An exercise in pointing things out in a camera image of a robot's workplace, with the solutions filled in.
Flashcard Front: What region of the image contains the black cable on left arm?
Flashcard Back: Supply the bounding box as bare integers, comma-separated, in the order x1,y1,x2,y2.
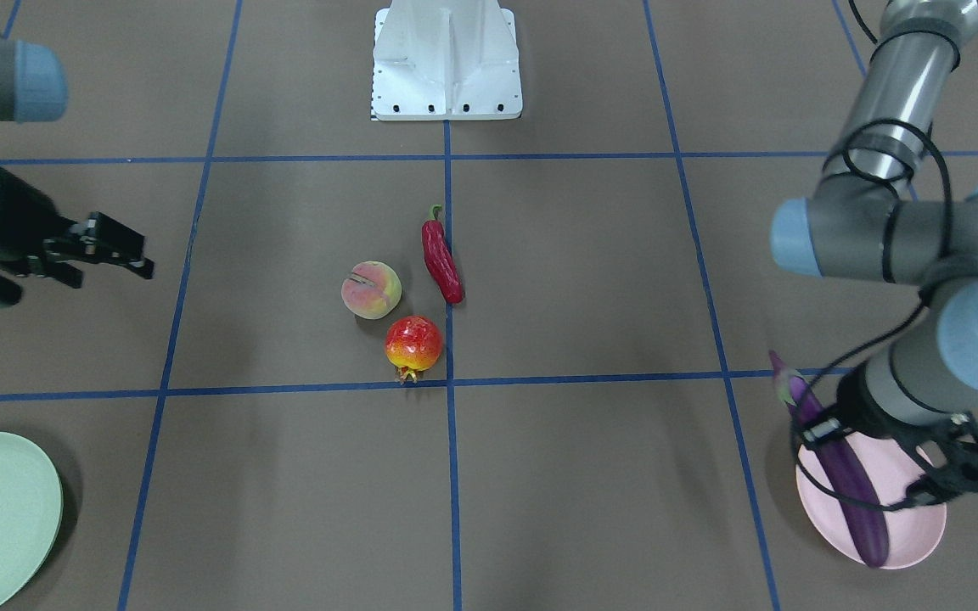
789,119,957,510

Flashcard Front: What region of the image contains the purple eggplant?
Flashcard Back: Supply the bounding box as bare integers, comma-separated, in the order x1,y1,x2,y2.
768,351,890,568

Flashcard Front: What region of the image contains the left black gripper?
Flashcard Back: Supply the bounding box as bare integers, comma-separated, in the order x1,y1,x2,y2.
795,373,978,512

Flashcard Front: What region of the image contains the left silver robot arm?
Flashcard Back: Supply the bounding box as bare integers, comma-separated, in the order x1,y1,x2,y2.
771,1,978,512

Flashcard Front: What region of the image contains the white pedestal base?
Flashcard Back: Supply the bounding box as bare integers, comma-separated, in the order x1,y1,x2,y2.
370,1,524,121

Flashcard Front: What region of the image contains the red pomegranate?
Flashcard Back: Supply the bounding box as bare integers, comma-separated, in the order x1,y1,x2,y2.
384,316,445,384

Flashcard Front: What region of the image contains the peach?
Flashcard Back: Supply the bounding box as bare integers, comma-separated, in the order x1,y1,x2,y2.
340,261,403,320

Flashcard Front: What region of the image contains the pink plate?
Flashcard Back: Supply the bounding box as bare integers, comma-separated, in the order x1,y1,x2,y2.
795,434,947,571

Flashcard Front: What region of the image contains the red chili pepper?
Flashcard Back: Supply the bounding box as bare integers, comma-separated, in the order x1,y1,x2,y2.
420,204,465,305

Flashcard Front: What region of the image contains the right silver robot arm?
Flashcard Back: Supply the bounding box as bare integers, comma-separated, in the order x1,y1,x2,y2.
0,28,155,309

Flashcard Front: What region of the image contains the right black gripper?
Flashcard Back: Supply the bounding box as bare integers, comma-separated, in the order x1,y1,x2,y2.
0,170,155,289

